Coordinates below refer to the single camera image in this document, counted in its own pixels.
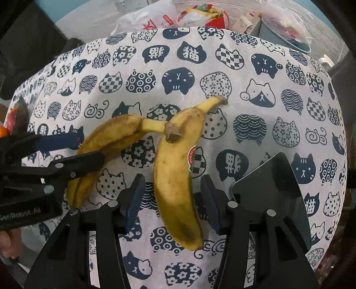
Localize patterned ceramic fruit bowl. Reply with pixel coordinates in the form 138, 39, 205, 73
12, 96, 29, 134

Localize cat pattern tablecloth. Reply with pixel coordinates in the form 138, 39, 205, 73
10, 26, 347, 288

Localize person's left hand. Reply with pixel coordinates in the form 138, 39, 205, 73
0, 228, 23, 259

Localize spotted yellow banana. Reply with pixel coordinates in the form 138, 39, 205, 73
66, 114, 167, 208

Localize white red plastic bag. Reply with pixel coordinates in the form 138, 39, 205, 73
110, 1, 179, 36

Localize red apple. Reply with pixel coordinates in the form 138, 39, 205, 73
6, 108, 18, 134

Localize stickered yellow banana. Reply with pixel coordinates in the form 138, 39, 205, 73
153, 96, 227, 251

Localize teal round bin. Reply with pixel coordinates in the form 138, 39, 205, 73
259, 18, 311, 54

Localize wall power sockets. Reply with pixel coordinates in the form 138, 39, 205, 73
115, 0, 152, 11

